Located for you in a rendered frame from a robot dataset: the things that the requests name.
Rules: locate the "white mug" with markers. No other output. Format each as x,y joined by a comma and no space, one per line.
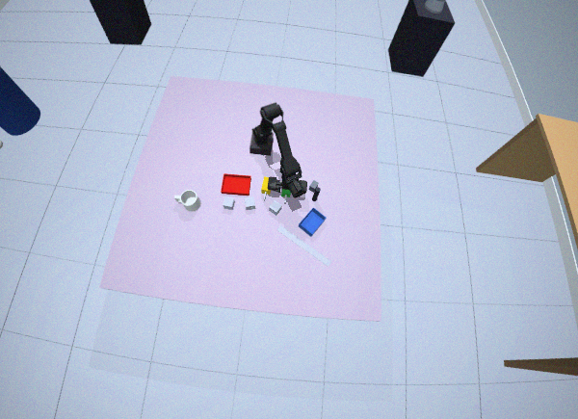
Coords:
189,200

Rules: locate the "red tray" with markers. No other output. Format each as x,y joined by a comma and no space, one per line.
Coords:
234,184

